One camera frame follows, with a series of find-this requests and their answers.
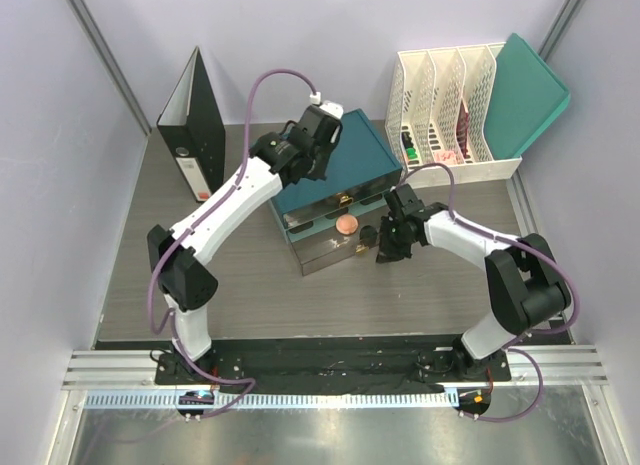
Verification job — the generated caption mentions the orange round powder puff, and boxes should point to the orange round powder puff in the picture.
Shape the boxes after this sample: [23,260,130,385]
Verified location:
[335,214,359,236]

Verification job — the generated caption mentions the teal makeup drawer organizer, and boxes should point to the teal makeup drawer organizer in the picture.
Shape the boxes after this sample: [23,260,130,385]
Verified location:
[269,109,403,276]

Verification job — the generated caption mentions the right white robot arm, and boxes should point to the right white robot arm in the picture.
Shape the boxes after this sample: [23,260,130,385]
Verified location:
[376,184,572,380]

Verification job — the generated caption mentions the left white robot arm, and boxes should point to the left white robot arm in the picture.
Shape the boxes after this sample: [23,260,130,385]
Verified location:
[147,101,344,384]

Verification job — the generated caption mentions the pink sticky notes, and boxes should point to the pink sticky notes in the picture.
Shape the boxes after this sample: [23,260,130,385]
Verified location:
[433,149,464,166]

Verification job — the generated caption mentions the green black marker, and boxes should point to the green black marker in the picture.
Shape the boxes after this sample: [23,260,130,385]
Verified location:
[401,131,419,162]

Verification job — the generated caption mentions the black lever arch binder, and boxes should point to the black lever arch binder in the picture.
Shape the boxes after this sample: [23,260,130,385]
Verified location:
[156,47,226,202]

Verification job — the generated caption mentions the dark red booklet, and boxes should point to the dark red booklet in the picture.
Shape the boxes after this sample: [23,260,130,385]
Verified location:
[456,99,470,160]

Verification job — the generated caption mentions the white mesh file organizer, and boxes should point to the white mesh file organizer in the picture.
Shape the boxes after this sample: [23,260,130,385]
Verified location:
[385,42,521,189]

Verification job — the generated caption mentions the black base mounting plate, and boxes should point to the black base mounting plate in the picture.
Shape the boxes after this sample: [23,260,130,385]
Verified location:
[153,337,512,392]

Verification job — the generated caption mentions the teal folder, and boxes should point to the teal folder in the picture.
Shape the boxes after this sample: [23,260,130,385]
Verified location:
[484,33,571,160]

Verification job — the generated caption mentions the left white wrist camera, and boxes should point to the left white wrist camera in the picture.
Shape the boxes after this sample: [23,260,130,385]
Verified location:
[309,92,344,144]

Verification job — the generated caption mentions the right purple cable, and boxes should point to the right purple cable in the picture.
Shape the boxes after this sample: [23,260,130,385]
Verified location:
[399,163,582,422]

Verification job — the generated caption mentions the white slotted cable duct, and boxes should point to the white slotted cable duct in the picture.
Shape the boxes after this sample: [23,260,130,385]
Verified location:
[84,388,459,411]

